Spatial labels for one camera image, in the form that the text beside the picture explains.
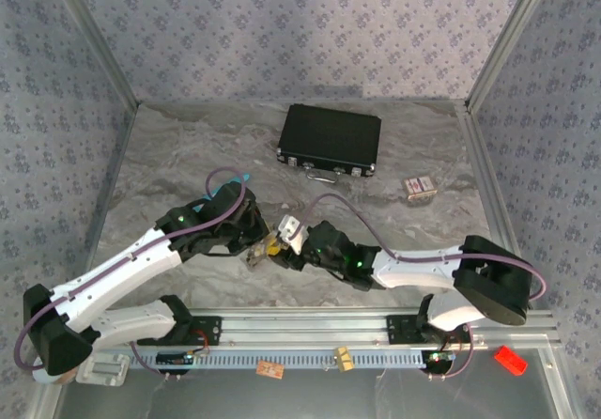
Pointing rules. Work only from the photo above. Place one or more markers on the red plastic block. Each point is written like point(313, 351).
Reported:
point(511, 360)

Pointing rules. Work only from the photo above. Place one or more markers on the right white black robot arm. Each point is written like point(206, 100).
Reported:
point(413, 268)

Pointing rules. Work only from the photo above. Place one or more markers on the aluminium frame post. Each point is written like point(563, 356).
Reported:
point(509, 38)

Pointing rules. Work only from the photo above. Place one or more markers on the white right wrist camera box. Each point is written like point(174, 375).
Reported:
point(291, 231)

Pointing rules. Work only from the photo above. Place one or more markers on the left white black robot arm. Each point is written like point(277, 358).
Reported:
point(117, 268)

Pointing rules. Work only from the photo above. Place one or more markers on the teal plastic cylinder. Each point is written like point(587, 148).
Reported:
point(245, 175)

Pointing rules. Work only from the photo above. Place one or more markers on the aluminium frame side rail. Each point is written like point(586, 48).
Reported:
point(483, 170)
point(115, 175)

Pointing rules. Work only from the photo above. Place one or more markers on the metal keys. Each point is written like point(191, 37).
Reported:
point(256, 255)

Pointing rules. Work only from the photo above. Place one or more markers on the white metal clamp bracket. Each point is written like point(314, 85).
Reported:
point(101, 369)

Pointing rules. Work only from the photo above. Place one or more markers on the playing card box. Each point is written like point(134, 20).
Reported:
point(419, 188)

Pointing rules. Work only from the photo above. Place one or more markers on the small circuit board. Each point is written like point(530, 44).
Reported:
point(439, 358)
point(174, 359)

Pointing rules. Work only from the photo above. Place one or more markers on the small orange printed tag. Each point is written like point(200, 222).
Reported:
point(270, 370)

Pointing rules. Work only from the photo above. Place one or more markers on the small tan box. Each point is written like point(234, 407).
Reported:
point(343, 359)

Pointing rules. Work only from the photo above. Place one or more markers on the black ribbed carry case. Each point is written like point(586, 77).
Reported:
point(328, 132)

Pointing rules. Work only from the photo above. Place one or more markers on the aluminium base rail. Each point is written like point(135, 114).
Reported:
point(305, 327)

